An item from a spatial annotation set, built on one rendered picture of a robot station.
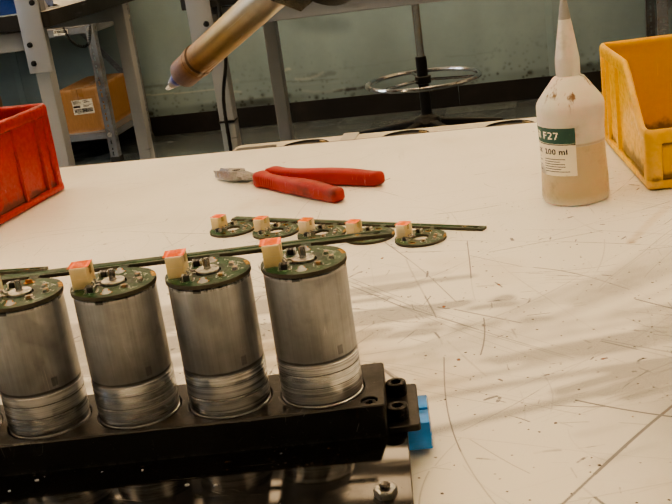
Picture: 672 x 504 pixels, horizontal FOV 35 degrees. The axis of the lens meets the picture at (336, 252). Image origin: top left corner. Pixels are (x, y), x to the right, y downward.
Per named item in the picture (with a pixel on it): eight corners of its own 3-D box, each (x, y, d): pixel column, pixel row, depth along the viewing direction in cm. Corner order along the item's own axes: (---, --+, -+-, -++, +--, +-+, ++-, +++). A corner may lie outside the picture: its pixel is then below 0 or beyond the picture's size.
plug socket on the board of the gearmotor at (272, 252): (290, 265, 30) (287, 243, 30) (261, 269, 30) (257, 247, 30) (292, 256, 31) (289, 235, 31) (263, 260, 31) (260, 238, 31)
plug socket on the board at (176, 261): (194, 277, 31) (190, 255, 30) (164, 280, 31) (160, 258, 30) (198, 268, 31) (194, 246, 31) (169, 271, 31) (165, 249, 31)
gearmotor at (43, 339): (85, 460, 32) (48, 299, 30) (4, 469, 32) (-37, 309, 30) (104, 422, 34) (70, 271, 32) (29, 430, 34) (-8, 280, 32)
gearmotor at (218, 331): (272, 440, 31) (244, 276, 30) (189, 449, 31) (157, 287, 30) (278, 403, 33) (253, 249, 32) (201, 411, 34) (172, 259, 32)
